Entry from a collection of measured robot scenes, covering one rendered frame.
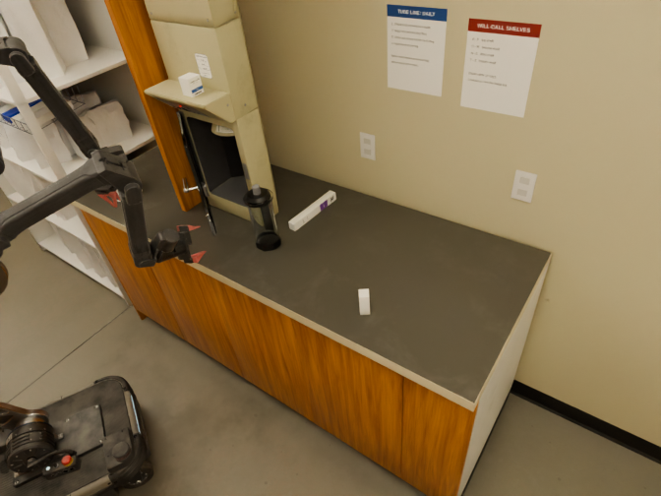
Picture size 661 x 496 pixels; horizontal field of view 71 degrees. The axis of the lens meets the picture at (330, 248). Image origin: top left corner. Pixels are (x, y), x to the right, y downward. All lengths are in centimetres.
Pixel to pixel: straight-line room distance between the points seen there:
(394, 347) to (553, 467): 116
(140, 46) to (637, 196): 170
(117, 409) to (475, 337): 166
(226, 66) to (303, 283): 77
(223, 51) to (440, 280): 104
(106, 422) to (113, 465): 25
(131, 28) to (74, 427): 168
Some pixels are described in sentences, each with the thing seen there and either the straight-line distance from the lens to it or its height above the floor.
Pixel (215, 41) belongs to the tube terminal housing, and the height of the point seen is 167.
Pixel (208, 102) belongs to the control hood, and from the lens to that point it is 161.
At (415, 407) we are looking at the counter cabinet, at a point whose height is 71.
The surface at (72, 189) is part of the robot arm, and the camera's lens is 133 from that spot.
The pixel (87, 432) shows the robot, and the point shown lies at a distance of 243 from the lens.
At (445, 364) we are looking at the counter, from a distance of 142.
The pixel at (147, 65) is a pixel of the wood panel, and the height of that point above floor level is 156.
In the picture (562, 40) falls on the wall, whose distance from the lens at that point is 153.
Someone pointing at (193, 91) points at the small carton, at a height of 153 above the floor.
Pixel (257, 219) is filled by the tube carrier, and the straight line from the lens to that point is 172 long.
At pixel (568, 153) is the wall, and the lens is 164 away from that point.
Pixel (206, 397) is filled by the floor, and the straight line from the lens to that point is 261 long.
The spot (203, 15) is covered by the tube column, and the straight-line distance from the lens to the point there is 162.
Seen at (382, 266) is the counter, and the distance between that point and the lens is 168.
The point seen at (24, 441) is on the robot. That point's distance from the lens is 235.
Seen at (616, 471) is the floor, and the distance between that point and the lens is 249.
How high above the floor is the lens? 210
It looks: 41 degrees down
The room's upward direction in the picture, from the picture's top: 7 degrees counter-clockwise
